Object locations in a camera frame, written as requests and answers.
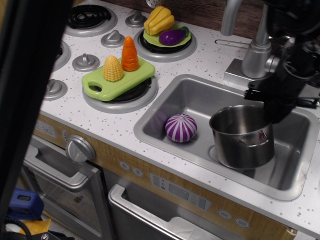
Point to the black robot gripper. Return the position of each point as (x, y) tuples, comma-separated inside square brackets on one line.
[(282, 91)]

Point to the stainless steel pot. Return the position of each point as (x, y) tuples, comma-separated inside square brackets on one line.
[(243, 137)]

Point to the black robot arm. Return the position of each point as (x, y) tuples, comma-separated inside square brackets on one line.
[(301, 20)]

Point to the silver toy sink basin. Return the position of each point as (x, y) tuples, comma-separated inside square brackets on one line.
[(295, 137)]

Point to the silver toy faucet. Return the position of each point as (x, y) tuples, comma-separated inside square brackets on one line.
[(256, 64)]

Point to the purple white striped toy onion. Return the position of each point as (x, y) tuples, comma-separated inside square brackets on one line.
[(181, 128)]

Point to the purple toy eggplant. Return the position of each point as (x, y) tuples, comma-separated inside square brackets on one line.
[(174, 36)]

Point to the burner under cutting board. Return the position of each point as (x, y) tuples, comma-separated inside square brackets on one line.
[(132, 100)]

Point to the burner under green plate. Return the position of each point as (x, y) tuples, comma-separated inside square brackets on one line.
[(164, 56)]

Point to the green toy plate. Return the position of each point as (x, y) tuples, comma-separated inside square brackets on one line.
[(154, 40)]

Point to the orange toy carrot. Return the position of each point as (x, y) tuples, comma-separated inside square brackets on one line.
[(129, 58)]

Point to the silver slotted spoon top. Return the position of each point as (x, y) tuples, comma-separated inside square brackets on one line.
[(154, 3)]

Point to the silver stove knob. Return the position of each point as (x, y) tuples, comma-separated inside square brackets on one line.
[(113, 39), (55, 89), (136, 20), (85, 63)]

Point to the yellow toy corn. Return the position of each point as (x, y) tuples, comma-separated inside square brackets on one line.
[(112, 70)]

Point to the green toy cutting board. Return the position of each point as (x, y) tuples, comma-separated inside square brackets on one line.
[(97, 87)]

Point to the toy dishwasher door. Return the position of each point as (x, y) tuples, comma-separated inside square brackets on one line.
[(141, 215)]

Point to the silver stove knob middle back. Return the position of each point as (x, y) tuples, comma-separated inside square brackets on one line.
[(113, 39)]

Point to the silver stove knob middle front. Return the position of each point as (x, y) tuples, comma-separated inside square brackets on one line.
[(85, 63)]

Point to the silver oven dial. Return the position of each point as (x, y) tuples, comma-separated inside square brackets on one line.
[(78, 149)]

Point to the black coil burner back left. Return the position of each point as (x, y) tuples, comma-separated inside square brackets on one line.
[(90, 20)]

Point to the black coil burner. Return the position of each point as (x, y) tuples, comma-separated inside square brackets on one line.
[(90, 20), (63, 56)]

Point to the black coil burner front left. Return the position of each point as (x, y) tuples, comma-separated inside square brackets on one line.
[(63, 56)]

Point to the toy oven door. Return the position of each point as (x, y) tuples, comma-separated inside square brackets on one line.
[(73, 193)]

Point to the yellow cloth bottom left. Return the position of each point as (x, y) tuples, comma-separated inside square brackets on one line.
[(37, 226)]

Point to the blue clamp tool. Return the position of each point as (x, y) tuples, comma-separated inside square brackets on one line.
[(25, 205)]

